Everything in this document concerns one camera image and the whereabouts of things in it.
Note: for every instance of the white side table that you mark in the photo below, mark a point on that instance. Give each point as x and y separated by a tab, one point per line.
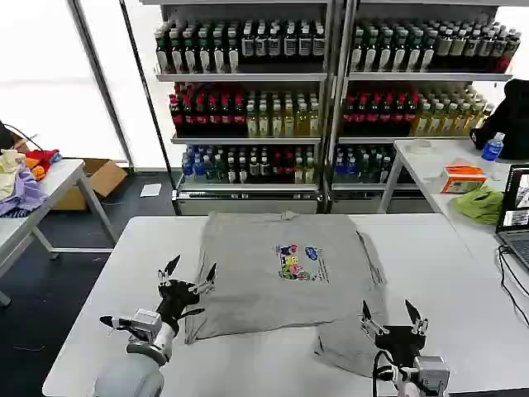
62	178

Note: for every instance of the grey printed t-shirt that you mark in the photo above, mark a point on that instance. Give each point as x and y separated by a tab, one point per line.
256	289

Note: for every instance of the white paper sheet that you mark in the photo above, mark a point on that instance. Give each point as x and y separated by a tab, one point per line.
150	190

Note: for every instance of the grey laptop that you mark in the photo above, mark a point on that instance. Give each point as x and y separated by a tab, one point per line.
514	207

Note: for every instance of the purple cloth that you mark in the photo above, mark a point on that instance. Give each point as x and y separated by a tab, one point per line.
27	194

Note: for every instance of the orange cloth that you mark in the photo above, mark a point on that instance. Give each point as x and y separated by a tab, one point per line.
36	170

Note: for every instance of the blue label water bottle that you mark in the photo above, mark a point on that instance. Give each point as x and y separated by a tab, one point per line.
493	148

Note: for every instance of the grey shelf with bottles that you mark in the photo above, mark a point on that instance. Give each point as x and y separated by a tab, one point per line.
413	111
248	111

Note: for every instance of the grey window frame post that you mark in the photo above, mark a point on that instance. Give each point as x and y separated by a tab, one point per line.
99	78

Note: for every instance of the white desk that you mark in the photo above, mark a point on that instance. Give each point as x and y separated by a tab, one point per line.
430	165

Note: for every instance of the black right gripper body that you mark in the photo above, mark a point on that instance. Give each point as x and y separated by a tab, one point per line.
400	343

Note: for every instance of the orange carton box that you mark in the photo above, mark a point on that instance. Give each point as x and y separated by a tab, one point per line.
463	178

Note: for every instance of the black bag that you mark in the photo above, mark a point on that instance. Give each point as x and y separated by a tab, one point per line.
508	120

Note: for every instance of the red cloth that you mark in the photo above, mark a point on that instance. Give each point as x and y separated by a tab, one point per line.
41	156

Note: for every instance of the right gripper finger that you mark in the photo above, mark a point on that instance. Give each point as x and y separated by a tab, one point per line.
367	316
414	315

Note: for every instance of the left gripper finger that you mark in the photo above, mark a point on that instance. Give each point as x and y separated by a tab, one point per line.
170	266
210	276

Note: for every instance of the white tape roll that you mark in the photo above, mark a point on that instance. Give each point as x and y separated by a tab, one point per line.
422	144

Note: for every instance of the cream cloth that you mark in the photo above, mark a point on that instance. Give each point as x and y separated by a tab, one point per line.
7	173

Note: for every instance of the green cloth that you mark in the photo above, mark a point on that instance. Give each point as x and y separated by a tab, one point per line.
479	204

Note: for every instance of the brown cardboard box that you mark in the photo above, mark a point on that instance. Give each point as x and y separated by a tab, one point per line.
103	178

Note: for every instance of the thin black pole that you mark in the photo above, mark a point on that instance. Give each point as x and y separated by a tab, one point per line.
144	82

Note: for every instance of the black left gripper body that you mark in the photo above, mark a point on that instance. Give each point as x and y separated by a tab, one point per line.
175	299

